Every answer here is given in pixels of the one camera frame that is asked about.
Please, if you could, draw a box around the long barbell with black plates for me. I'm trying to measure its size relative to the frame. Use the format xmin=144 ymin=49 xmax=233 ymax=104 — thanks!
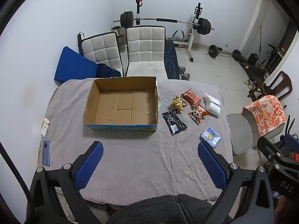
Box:
xmin=113 ymin=11 xmax=215 ymax=36

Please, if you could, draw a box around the dark grey fleece garment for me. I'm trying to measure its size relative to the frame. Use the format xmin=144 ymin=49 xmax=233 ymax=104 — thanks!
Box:
xmin=106 ymin=194 xmax=225 ymax=224

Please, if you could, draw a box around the white pillow packet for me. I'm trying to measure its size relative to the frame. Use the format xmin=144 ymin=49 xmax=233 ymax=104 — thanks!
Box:
xmin=204 ymin=93 xmax=222 ymax=118

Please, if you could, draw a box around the grey office chair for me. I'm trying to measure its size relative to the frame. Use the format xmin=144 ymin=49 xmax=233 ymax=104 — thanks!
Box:
xmin=226 ymin=108 xmax=286 ymax=155

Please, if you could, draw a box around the blue foam mat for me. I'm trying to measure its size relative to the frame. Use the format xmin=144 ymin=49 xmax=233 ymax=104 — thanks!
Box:
xmin=54 ymin=46 xmax=98 ymax=83

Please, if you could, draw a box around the small white box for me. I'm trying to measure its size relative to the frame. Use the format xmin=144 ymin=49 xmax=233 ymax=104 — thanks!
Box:
xmin=41 ymin=119 xmax=51 ymax=137

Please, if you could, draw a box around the red snack packet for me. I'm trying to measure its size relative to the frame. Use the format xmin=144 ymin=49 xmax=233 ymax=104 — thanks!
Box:
xmin=181 ymin=89 xmax=202 ymax=108

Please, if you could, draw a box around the cardboard box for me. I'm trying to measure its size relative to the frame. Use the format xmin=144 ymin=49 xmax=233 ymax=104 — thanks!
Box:
xmin=83 ymin=76 xmax=160 ymax=133

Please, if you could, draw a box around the yellow snack packet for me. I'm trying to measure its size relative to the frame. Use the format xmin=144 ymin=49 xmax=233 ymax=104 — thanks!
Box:
xmin=172 ymin=95 xmax=188 ymax=111

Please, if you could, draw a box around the blue smartphone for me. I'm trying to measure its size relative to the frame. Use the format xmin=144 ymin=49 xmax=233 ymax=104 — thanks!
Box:
xmin=43 ymin=141 xmax=51 ymax=167

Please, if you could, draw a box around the orange patterned towel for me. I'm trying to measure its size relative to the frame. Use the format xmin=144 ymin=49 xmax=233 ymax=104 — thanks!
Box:
xmin=243 ymin=95 xmax=286 ymax=136

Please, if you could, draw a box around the grey tablecloth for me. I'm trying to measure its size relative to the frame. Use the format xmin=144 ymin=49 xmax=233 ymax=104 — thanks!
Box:
xmin=45 ymin=77 xmax=234 ymax=203

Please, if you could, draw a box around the black exercise machine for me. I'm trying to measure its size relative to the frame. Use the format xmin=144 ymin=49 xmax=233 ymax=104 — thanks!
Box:
xmin=257 ymin=44 xmax=288 ymax=75

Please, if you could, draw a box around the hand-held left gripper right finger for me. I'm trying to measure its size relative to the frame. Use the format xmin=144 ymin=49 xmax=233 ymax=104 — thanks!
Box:
xmin=198 ymin=142 xmax=276 ymax=224

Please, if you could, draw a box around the brown wooden chair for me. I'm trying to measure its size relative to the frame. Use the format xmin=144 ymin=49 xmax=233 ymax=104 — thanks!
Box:
xmin=248 ymin=71 xmax=293 ymax=103

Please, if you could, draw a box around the orange panda snack packet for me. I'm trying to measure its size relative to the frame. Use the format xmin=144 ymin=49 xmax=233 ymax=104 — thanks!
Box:
xmin=188 ymin=106 xmax=210 ymax=125

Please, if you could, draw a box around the short barbell with black plates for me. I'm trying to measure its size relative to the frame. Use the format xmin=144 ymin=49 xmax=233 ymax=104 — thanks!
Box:
xmin=207 ymin=44 xmax=242 ymax=62

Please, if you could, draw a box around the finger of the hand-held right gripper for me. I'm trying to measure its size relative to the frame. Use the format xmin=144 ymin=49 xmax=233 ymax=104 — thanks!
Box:
xmin=257 ymin=136 xmax=284 ymax=168
xmin=280 ymin=134 xmax=299 ymax=161

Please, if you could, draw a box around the white padded chair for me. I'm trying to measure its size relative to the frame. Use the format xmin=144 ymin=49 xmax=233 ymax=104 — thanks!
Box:
xmin=78 ymin=32 xmax=124 ymax=77
xmin=125 ymin=26 xmax=169 ymax=77

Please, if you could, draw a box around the black weight bench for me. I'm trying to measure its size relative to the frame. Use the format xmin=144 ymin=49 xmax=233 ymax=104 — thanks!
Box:
xmin=164 ymin=41 xmax=181 ymax=80

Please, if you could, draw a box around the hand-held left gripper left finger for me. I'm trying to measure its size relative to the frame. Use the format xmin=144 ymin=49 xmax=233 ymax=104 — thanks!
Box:
xmin=26 ymin=141 xmax=104 ymax=224

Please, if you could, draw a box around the white barbell rack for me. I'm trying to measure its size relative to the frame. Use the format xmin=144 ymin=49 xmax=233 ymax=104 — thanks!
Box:
xmin=134 ymin=0 xmax=204 ymax=63

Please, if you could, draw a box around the dark blue cloth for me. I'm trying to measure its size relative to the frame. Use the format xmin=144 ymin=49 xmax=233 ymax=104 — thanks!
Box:
xmin=96 ymin=63 xmax=122 ymax=78

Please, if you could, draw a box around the black snack packet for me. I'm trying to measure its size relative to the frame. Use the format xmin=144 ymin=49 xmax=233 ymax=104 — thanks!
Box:
xmin=162 ymin=110 xmax=188 ymax=136

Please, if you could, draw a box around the blue star packet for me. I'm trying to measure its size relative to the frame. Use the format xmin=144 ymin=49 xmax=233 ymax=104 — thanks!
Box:
xmin=200 ymin=127 xmax=222 ymax=148

